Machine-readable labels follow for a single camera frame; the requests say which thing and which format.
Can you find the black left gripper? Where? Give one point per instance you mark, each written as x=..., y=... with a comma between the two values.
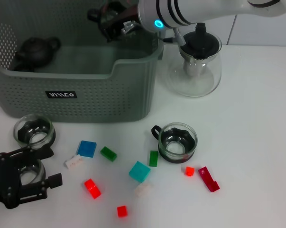
x=5, y=180

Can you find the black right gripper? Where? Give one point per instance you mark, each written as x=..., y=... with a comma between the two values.
x=131, y=17

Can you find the glass teacup black sleeve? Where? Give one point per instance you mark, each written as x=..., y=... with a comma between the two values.
x=109, y=16
x=30, y=175
x=21, y=135
x=166, y=139

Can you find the white toy brick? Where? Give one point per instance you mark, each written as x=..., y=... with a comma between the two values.
x=142, y=190
x=73, y=161

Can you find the grey perforated plastic storage bin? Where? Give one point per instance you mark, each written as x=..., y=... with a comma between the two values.
x=97, y=99

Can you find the blue square toy plate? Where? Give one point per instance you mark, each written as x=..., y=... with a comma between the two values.
x=87, y=148

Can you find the bright red toy brick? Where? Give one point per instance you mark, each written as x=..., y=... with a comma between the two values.
x=93, y=188

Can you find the green toy brick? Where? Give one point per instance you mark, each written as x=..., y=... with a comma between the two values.
x=108, y=154
x=153, y=158

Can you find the dark clay teapot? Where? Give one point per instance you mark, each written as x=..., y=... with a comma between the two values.
x=36, y=51

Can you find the small red toy brick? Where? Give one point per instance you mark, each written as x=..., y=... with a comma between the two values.
x=189, y=171
x=122, y=211

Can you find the black lid with steel strainer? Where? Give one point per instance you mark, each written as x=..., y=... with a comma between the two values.
x=202, y=45

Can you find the teal square toy plate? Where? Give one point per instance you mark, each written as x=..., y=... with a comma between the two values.
x=139, y=171

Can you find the clear glass teapot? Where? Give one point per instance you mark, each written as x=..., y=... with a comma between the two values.
x=204, y=80

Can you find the dark red long brick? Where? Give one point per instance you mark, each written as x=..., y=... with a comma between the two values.
x=208, y=180

